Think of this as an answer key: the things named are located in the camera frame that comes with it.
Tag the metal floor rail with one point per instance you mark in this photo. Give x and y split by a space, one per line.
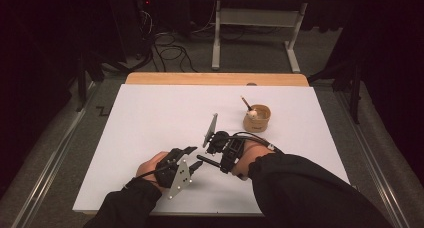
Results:
50 168
373 161

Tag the person's left hand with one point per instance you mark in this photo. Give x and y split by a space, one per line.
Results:
150 166

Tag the white-framed desk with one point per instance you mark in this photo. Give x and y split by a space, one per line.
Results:
256 17

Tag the small white figurine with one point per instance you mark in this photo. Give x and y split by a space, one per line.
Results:
252 114

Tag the small grey table clip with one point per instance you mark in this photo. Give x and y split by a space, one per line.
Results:
355 188

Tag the white table mat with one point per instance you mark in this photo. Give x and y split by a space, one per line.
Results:
160 104

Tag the round wooden brush holder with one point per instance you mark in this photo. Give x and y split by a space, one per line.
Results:
256 124

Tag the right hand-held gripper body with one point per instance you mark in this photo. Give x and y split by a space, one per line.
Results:
233 146

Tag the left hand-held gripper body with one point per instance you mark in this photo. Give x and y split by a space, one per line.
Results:
180 179

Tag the black metal stand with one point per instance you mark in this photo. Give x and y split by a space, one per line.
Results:
81 84
356 94

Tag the wooden table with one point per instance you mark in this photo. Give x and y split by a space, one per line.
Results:
216 78

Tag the thin black orange-tipped brush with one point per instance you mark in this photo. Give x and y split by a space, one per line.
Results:
246 103

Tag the person's right hand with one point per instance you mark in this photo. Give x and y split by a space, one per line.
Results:
253 153

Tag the dark equipment with red light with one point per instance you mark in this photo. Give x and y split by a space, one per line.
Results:
133 28

